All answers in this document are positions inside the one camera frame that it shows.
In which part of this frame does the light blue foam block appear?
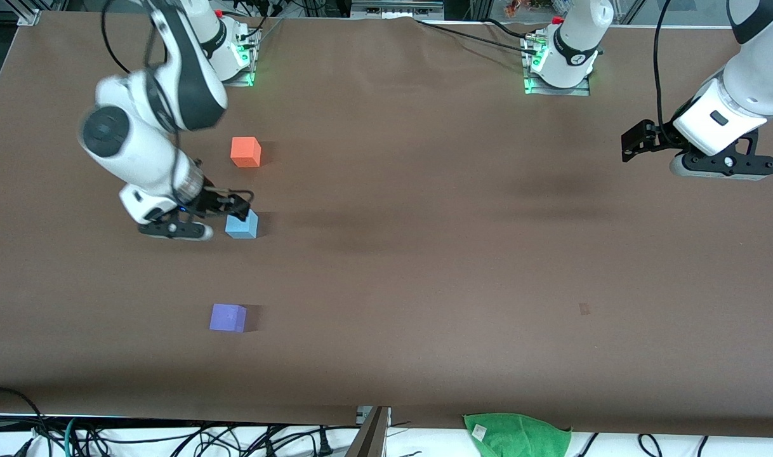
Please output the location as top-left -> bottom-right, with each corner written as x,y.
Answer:
225,209 -> 260,240

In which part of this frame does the grey metal post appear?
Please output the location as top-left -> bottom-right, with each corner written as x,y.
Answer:
345,406 -> 392,457

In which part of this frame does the purple foam block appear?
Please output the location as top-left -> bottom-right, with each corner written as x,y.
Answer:
209,303 -> 248,333

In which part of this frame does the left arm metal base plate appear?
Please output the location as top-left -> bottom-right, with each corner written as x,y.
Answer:
523,35 -> 592,97

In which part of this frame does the orange foam block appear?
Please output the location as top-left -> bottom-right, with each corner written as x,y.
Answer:
230,136 -> 262,168

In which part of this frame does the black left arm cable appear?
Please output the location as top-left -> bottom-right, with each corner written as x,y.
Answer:
652,0 -> 677,129

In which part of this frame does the black cable with plug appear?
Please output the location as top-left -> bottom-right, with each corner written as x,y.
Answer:
190,424 -> 336,457

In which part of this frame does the green cloth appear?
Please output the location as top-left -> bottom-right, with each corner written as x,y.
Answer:
463,413 -> 573,457

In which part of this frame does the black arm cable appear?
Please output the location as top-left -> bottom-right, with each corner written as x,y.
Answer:
652,0 -> 677,129
100,0 -> 179,137

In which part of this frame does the black cable across table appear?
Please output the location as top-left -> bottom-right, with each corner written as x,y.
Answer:
414,18 -> 543,58

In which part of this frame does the brown table cover sheet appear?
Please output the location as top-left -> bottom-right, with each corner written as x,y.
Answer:
0,11 -> 773,439

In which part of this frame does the black looped floor cable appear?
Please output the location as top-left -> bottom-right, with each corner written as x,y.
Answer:
0,387 -> 52,457

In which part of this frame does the teal cable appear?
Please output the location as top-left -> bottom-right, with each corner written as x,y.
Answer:
63,416 -> 86,457

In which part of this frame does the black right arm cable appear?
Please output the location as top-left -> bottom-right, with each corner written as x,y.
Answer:
100,0 -> 179,137

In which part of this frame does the aluminium frame with ports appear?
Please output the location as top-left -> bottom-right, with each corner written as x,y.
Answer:
350,0 -> 446,21

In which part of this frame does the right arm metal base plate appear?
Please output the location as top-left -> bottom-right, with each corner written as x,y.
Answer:
188,29 -> 258,88

